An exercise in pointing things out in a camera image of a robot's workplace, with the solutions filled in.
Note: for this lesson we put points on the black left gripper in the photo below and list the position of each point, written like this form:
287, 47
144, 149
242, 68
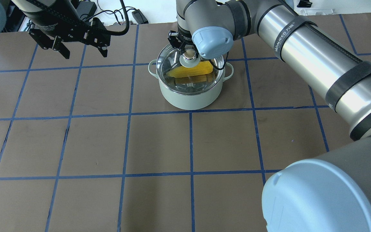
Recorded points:
46, 27

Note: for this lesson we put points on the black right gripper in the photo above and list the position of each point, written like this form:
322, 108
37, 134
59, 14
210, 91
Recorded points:
174, 41

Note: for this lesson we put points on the glass pot lid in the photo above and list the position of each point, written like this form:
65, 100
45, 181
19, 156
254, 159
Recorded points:
188, 78

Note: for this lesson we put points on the yellow corn cob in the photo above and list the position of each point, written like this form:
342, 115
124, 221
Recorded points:
201, 68

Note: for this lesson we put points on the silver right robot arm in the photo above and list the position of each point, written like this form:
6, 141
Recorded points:
286, 166

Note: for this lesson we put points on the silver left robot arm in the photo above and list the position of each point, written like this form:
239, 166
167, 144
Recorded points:
61, 9

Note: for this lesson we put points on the pale green cooking pot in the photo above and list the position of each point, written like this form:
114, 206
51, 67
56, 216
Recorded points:
191, 102

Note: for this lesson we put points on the black power brick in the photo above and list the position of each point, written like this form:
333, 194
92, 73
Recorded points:
86, 9

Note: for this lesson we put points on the black laptop charger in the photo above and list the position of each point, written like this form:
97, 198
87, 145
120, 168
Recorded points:
139, 17

